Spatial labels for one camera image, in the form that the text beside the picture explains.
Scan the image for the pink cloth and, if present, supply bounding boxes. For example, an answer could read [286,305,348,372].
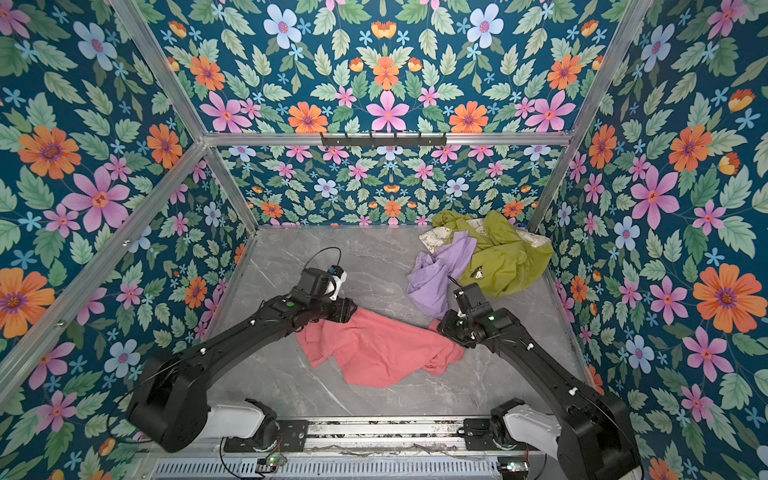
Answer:
[297,308,465,388]

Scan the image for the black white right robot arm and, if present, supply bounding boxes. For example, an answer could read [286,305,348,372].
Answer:
[437,284,644,479]

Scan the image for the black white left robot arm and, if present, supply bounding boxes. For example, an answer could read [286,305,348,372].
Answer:
[126,265,357,453]

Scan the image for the lavender cloth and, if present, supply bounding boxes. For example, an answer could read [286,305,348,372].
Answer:
[406,231,477,319]

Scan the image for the olive green cloth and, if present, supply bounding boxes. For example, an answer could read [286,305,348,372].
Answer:
[433,210,554,298]

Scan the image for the white patterned cloth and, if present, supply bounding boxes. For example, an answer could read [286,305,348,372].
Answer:
[419,219,551,254]

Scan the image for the right green circuit board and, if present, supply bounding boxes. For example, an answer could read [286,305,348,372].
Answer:
[497,457,530,480]

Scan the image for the green circuit board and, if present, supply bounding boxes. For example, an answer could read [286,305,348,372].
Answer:
[257,454,287,473]
[497,457,530,480]

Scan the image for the left green circuit board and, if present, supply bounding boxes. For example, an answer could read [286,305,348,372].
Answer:
[257,454,287,473]

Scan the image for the white ventilation grille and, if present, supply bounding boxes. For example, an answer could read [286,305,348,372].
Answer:
[151,457,501,479]

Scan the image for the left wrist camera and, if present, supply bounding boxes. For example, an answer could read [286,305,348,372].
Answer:
[325,265,347,301]

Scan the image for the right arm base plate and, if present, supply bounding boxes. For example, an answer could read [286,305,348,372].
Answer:
[456,417,515,451]

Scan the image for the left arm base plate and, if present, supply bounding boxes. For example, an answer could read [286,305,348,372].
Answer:
[223,419,310,453]

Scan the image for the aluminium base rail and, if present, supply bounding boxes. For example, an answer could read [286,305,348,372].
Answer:
[134,415,637,460]

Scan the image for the black hook rail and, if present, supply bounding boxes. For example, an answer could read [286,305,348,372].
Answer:
[320,132,448,148]

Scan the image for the aluminium corner frame post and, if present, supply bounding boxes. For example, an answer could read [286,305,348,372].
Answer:
[112,1,258,236]

